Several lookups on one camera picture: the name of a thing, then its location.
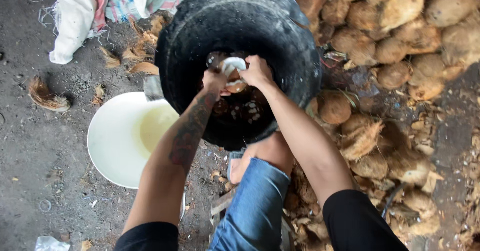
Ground white woven sacks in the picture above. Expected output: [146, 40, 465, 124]
[37, 0, 226, 65]

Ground coconut husk fibre clump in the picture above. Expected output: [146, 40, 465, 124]
[28, 76, 71, 113]

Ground heap of brown husked coconuts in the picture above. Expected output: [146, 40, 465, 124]
[281, 0, 480, 251]

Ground white plastic basin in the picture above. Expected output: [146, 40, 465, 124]
[87, 92, 181, 189]

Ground large black rubber tub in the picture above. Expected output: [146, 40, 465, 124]
[154, 0, 322, 151]

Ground person's blue jeans leg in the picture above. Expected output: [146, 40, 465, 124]
[207, 158, 292, 251]

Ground coconut pieces in water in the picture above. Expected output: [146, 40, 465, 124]
[210, 90, 272, 128]

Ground scattered coconut husk pieces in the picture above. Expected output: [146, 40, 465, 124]
[98, 14, 167, 76]

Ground person's right hand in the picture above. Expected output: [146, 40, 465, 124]
[239, 55, 274, 91]

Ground cracked coconut with white flesh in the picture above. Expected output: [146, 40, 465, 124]
[220, 57, 249, 94]

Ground person's left hand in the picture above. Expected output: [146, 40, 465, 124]
[202, 69, 232, 101]

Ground metal cleaver blade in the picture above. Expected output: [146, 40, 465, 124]
[143, 75, 164, 102]

